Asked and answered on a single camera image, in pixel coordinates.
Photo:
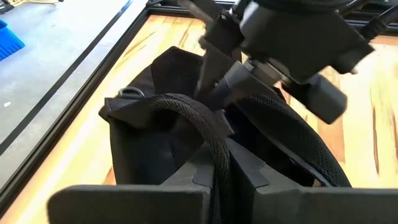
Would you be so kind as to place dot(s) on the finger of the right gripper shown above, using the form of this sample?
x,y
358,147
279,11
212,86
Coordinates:
x,y
214,71
317,96

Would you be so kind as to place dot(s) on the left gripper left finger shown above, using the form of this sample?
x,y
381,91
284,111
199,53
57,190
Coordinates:
x,y
133,205

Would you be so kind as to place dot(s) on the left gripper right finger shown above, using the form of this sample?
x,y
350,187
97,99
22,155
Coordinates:
x,y
311,207

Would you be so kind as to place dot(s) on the black backpack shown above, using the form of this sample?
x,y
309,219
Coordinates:
x,y
149,140

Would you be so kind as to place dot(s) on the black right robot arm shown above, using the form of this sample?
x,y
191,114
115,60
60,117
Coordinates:
x,y
379,18

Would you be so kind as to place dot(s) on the blue ribbed floor bin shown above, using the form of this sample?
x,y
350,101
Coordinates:
x,y
9,40

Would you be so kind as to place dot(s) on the black aluminium table frame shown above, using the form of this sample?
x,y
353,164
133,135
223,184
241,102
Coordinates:
x,y
93,84

